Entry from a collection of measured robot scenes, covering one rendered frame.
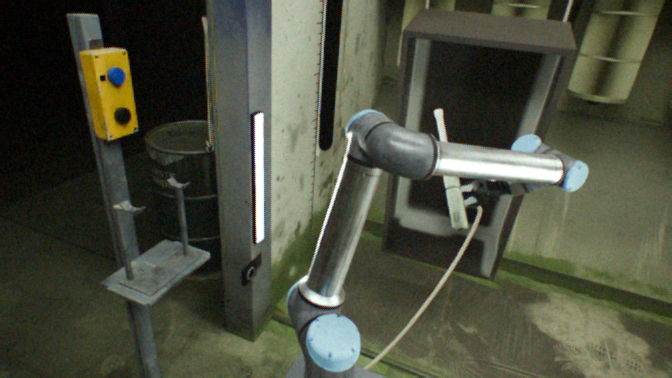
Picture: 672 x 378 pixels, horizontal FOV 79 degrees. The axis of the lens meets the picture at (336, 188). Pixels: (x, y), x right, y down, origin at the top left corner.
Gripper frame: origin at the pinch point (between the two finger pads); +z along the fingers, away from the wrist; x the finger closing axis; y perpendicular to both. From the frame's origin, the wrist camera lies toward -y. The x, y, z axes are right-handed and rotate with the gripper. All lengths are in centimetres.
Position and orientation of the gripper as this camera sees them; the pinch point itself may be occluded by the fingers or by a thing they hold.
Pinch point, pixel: (455, 198)
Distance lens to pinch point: 162.3
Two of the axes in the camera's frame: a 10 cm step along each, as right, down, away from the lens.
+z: -7.5, 2.8, 6.0
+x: -1.0, -9.4, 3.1
